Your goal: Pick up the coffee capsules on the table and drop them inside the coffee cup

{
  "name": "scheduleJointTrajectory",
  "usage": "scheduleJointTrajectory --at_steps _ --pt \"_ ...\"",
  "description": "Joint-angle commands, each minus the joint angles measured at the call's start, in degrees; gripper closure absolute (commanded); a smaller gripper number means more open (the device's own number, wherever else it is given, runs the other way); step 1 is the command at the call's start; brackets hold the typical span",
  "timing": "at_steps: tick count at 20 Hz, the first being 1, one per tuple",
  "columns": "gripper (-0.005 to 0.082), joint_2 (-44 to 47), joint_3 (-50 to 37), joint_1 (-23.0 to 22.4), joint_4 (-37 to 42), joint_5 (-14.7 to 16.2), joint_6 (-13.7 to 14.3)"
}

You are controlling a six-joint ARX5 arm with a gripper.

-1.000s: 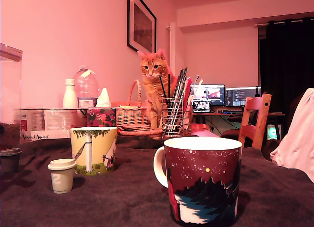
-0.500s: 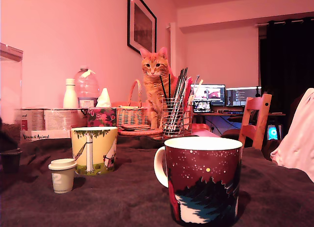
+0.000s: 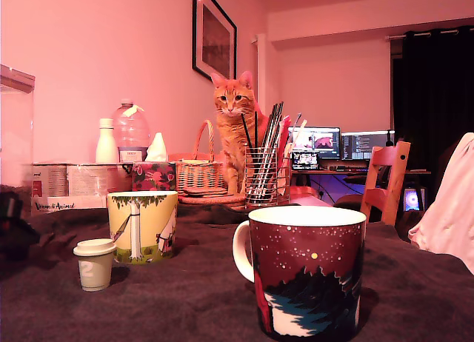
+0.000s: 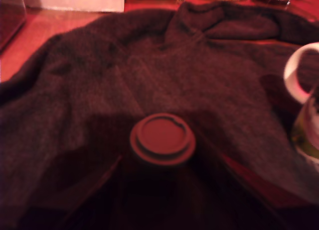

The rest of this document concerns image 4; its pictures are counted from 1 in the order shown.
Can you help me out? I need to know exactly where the yellow hammock print mug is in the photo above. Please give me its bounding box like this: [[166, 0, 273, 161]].
[[284, 42, 319, 166]]

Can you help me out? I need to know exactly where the white printed cardboard tray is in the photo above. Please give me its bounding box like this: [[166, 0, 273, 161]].
[[24, 0, 125, 13]]

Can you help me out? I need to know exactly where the glass jar of coffee beans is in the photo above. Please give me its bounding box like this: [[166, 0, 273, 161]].
[[0, 0, 27, 51]]

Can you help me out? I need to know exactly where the dark brown knitted cloth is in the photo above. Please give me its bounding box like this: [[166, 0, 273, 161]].
[[0, 0, 319, 230]]

